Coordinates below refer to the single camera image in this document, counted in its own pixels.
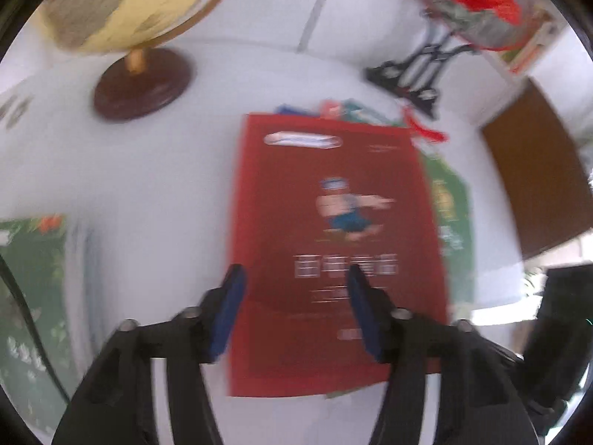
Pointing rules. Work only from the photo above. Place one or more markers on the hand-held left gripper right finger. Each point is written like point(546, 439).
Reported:
point(366, 315)

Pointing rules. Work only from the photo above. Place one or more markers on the stack of thin paperback books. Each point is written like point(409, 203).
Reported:
point(81, 259)

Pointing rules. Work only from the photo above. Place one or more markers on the green butterfly book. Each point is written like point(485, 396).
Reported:
point(32, 287)

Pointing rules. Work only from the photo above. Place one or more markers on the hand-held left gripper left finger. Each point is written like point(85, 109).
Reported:
point(227, 315)

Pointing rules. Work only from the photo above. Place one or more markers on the brown wooden cabinet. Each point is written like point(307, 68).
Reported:
point(532, 171)

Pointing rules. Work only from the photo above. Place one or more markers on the embroidered round fan on stand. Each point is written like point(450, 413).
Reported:
point(482, 0)

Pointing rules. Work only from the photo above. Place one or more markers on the pile of children's books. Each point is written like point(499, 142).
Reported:
point(451, 222)

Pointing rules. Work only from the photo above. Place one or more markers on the yellow desk globe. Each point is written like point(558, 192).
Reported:
point(139, 4)

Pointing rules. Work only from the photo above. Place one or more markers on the red cartoon book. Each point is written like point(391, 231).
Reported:
point(324, 171)

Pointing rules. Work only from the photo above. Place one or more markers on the leafy floor plant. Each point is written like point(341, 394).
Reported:
point(533, 280)

